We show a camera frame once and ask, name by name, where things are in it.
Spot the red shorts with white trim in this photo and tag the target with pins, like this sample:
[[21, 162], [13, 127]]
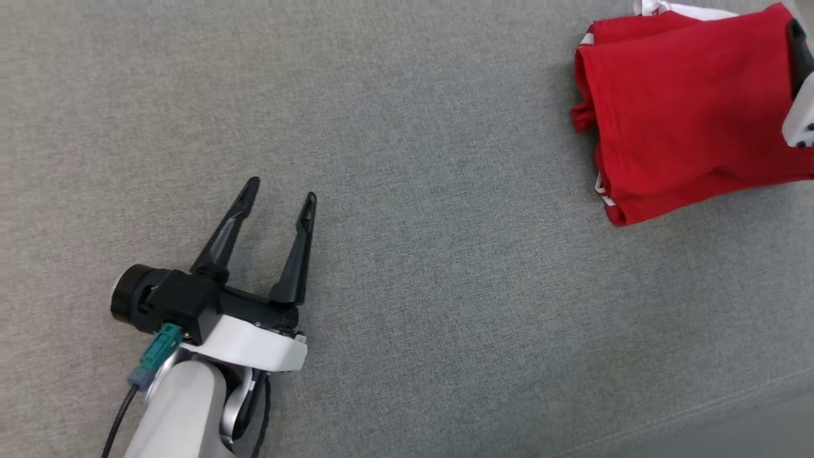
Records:
[[687, 9]]

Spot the grey fabric sofa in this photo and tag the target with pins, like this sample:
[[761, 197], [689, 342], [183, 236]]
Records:
[[445, 254]]

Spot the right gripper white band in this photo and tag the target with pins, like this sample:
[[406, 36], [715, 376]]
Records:
[[802, 121]]

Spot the red Bulls basketball jersey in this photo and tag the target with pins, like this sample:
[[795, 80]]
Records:
[[687, 108]]

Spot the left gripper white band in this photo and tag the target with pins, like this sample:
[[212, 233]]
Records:
[[254, 346]]

